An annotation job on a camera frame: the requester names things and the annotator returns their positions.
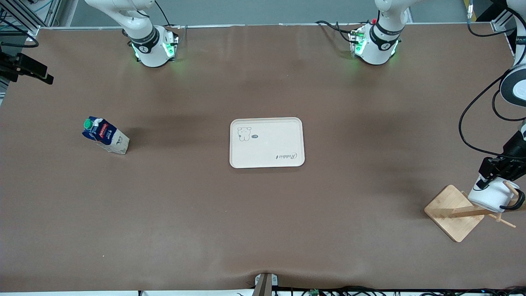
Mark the aluminium frame profile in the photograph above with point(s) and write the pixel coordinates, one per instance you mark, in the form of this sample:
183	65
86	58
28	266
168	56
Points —
502	22

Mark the wooden cup stand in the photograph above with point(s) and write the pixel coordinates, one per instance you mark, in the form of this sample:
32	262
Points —
452	213

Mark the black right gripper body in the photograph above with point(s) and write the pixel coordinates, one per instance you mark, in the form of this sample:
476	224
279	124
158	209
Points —
15	65

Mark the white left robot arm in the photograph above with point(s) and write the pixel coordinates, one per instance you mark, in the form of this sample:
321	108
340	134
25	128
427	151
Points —
376	47

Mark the blue white milk carton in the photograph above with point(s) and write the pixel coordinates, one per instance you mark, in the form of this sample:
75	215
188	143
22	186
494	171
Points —
104	133

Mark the cream tray with bear print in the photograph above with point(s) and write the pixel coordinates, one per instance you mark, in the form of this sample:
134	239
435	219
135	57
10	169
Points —
267	144

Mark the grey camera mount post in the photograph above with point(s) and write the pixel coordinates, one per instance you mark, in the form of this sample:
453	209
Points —
265	285

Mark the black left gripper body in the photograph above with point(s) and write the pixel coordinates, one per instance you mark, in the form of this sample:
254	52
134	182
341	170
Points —
511	164

